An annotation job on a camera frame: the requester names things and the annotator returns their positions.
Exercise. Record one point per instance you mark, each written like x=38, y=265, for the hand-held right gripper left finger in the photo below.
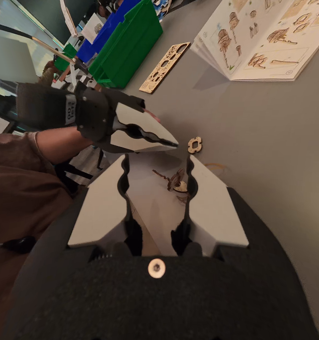
x=101, y=209

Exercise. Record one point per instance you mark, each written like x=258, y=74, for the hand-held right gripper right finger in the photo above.
x=215, y=212

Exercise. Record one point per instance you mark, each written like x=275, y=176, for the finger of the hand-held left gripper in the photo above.
x=138, y=116
x=127, y=144

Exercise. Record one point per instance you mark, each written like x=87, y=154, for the wooden model assembly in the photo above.
x=179, y=187

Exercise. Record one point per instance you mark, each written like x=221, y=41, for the person's left forearm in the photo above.
x=61, y=144

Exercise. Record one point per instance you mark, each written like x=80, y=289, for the person's left hand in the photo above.
x=153, y=115

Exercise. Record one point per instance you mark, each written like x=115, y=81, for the laser-cut wooden sheet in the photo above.
x=149, y=86

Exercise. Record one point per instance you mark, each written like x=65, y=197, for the yellow rubber band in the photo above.
x=215, y=165

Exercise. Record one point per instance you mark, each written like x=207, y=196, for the small green plastic bin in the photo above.
x=66, y=54

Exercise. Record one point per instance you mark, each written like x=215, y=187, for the large green plastic bin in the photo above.
x=133, y=47

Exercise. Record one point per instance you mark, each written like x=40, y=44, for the person's brown clothing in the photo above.
x=21, y=207

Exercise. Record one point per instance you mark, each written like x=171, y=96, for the white printed paper sheet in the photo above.
x=91, y=29

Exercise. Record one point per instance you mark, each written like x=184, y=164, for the blue plastic bin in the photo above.
x=109, y=28

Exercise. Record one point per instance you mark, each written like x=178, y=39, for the white card on stand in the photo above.
x=69, y=18

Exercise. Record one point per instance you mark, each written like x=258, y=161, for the long thin rod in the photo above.
x=10, y=29

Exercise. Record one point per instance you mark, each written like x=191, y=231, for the open instruction booklet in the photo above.
x=268, y=71

